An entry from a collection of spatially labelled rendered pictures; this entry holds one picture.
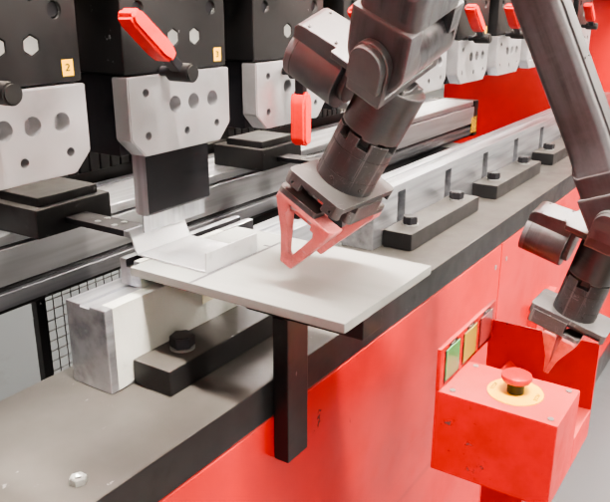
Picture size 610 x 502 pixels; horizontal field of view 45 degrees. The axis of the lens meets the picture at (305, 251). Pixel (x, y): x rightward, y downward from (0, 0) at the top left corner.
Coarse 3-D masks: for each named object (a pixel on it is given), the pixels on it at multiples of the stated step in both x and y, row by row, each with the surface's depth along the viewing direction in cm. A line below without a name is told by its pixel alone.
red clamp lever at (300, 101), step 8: (296, 88) 89; (304, 88) 89; (296, 96) 89; (304, 96) 89; (296, 104) 89; (304, 104) 89; (296, 112) 90; (304, 112) 89; (296, 120) 90; (304, 120) 90; (296, 128) 90; (304, 128) 90; (296, 136) 91; (304, 136) 90; (304, 144) 91
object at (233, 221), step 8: (232, 216) 96; (216, 224) 93; (224, 224) 94; (232, 224) 93; (240, 224) 93; (248, 224) 95; (192, 232) 90; (200, 232) 90; (208, 232) 92; (128, 256) 81; (136, 256) 82; (128, 264) 81; (136, 264) 80; (128, 272) 81; (128, 280) 81; (136, 280) 81
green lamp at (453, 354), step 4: (456, 344) 99; (452, 348) 98; (456, 348) 99; (448, 352) 97; (452, 352) 98; (456, 352) 100; (448, 356) 97; (452, 356) 99; (456, 356) 100; (448, 360) 98; (452, 360) 99; (456, 360) 100; (448, 364) 98; (452, 364) 99; (456, 364) 100; (448, 368) 98; (452, 368) 99; (456, 368) 101; (448, 372) 98; (452, 372) 100; (448, 376) 99
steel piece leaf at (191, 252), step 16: (176, 240) 86; (192, 240) 86; (208, 240) 86; (240, 240) 80; (256, 240) 82; (144, 256) 81; (160, 256) 81; (176, 256) 81; (192, 256) 81; (208, 256) 76; (224, 256) 78; (240, 256) 80; (208, 272) 76
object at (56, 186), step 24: (0, 192) 96; (24, 192) 94; (48, 192) 94; (72, 192) 96; (96, 192) 99; (0, 216) 95; (24, 216) 92; (48, 216) 92; (72, 216) 95; (96, 216) 95
